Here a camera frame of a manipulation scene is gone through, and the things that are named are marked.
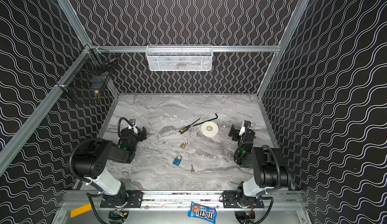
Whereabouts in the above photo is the black wire wall basket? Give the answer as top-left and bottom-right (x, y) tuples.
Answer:
(59, 45), (119, 105)

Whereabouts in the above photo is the blue candy bag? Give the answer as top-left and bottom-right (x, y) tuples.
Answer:
(187, 202), (217, 224)

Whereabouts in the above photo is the white mesh wall basket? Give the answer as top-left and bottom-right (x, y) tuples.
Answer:
(146, 45), (214, 71)

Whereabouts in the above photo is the blue padlock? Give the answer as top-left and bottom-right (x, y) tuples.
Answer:
(172, 155), (182, 166)

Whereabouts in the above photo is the yellow black screwdriver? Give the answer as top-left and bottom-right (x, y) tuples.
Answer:
(178, 118), (200, 135)

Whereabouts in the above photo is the black hex key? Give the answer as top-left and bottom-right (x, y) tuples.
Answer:
(192, 113), (218, 127)

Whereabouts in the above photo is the white tape roll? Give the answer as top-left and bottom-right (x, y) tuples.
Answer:
(201, 121), (219, 138)

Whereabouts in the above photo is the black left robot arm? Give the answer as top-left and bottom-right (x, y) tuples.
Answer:
(67, 117), (147, 208)

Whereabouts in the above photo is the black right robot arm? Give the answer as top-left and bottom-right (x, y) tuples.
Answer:
(222, 121), (291, 208)

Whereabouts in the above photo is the yellow block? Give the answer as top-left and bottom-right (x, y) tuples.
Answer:
(70, 203), (92, 218)

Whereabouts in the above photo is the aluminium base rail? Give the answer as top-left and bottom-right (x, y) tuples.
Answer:
(61, 190), (305, 211)

